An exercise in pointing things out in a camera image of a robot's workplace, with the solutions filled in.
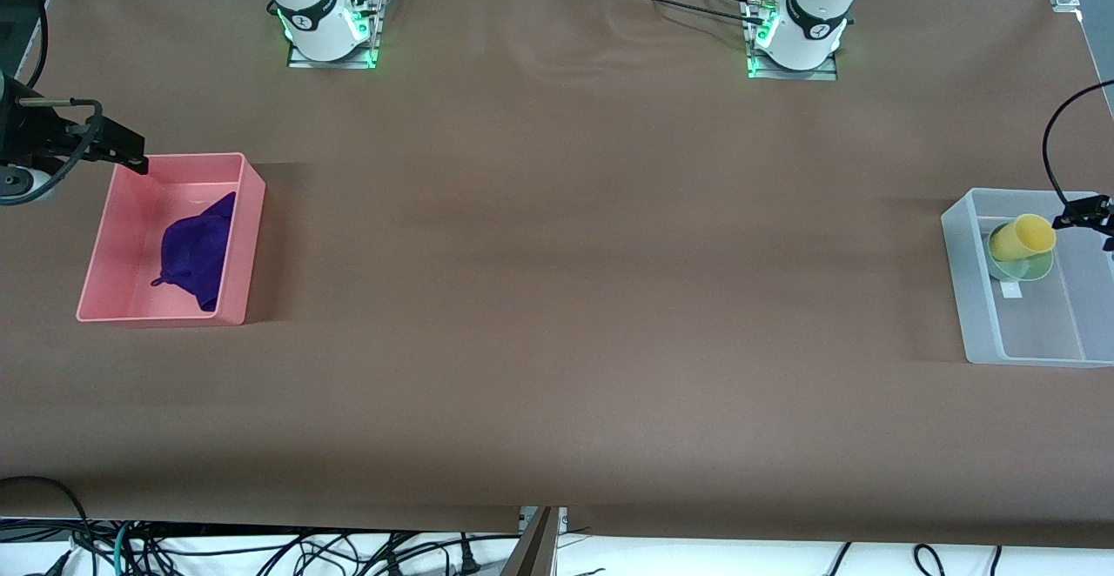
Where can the translucent white plastic bin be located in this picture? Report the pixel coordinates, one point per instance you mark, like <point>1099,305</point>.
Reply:
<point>1044,324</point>

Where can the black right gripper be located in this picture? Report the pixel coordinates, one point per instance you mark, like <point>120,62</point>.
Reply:
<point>28,134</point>

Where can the white label sticker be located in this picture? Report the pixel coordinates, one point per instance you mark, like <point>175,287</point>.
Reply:
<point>1011,290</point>

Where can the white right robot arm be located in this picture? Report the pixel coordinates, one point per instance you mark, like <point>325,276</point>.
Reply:
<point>305,2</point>

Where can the pink plastic bin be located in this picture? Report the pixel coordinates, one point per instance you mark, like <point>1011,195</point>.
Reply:
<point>122,237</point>

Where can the green bowl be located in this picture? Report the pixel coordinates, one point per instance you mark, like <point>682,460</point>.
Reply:
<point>1027,270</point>

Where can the brown table cover sheet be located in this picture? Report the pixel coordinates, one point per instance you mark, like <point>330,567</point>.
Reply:
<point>557,298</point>

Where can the brown wooden post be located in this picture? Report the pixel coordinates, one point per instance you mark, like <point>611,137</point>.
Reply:
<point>535,550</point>

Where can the purple cloth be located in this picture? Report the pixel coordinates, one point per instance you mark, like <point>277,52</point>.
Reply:
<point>200,250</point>

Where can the yellow cup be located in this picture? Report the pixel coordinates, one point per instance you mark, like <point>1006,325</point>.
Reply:
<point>1023,237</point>

